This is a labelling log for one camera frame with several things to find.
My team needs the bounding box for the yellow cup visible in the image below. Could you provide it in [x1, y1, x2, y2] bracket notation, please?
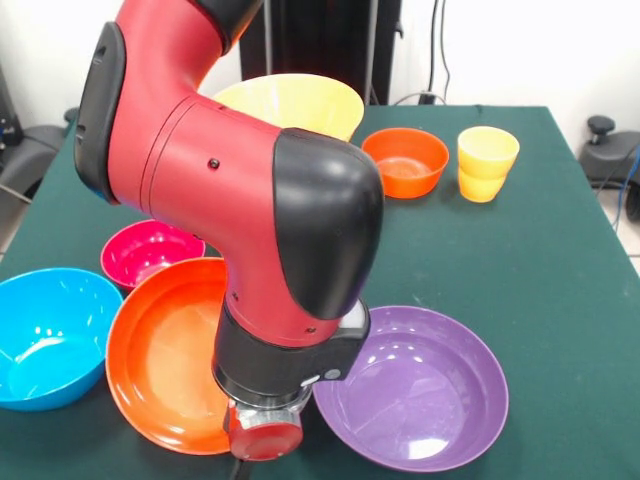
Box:
[457, 126, 521, 204]

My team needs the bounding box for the blue bowl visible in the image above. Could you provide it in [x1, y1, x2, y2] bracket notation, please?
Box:
[0, 267, 125, 413]

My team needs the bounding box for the blue cable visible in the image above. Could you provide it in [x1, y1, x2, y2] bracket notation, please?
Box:
[609, 144, 640, 221]

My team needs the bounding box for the large orange bowl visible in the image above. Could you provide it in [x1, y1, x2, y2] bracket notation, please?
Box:
[212, 73, 365, 142]

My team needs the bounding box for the dark green table cloth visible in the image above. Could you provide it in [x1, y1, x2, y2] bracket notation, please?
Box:
[0, 102, 640, 480]

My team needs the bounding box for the black device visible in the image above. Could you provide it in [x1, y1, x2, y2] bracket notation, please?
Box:
[0, 62, 24, 149]

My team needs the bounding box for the small red bowl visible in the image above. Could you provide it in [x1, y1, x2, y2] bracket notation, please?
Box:
[360, 127, 450, 200]

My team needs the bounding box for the pink bowl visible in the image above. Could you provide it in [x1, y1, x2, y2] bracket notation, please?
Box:
[100, 218, 207, 294]

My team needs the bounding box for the large red bowl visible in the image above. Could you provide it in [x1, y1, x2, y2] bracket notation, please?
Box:
[104, 256, 234, 456]

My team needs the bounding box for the purple bowl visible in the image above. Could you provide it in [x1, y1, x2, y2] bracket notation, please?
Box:
[312, 305, 510, 473]

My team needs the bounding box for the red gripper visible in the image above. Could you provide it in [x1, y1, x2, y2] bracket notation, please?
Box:
[222, 399, 304, 480]

